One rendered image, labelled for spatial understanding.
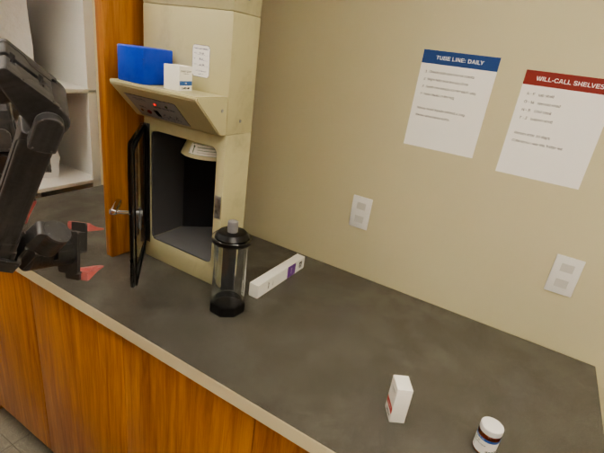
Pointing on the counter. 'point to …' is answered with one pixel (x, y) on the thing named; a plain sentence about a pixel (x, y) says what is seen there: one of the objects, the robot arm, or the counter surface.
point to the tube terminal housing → (221, 50)
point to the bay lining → (179, 186)
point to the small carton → (177, 77)
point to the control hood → (209, 117)
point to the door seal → (135, 202)
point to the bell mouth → (199, 151)
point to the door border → (132, 193)
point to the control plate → (157, 109)
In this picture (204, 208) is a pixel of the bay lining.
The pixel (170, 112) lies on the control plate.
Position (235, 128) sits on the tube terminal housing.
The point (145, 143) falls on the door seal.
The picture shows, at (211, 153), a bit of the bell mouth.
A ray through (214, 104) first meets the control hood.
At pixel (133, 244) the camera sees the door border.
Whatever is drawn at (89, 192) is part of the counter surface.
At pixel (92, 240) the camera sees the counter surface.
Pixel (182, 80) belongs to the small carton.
